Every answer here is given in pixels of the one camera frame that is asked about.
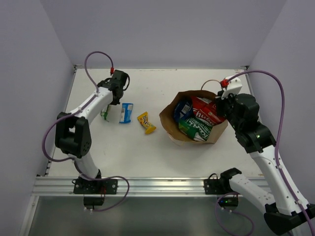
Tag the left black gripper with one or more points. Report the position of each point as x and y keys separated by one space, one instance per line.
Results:
x=115 y=99

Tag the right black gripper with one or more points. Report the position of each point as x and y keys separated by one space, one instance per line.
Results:
x=220 y=102

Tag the blue white snack packet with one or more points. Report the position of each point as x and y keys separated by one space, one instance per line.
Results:
x=126 y=113

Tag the dark blue crisps bag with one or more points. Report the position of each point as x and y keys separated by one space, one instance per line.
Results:
x=183 y=110

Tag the yellow m&m packet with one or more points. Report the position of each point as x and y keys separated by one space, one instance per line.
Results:
x=143 y=120

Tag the brown paper bag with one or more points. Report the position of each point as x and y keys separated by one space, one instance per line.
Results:
x=170 y=126

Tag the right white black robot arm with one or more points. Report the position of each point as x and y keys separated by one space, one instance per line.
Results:
x=285 y=207

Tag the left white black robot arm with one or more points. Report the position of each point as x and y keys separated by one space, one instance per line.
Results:
x=73 y=136

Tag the red snack bag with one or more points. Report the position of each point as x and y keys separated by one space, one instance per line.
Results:
x=206 y=111

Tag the dark green snack packet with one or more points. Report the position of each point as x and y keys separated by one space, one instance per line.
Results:
x=195 y=129

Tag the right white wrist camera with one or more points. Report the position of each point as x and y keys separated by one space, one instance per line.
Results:
x=230 y=86

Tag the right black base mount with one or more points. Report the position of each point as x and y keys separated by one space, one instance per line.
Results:
x=219 y=185

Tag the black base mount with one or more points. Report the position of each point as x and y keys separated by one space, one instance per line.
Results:
x=94 y=191
x=219 y=185

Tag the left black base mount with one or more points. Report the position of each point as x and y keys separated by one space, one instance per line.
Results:
x=94 y=191

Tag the aluminium rail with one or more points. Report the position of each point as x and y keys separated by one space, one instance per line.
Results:
x=139 y=187

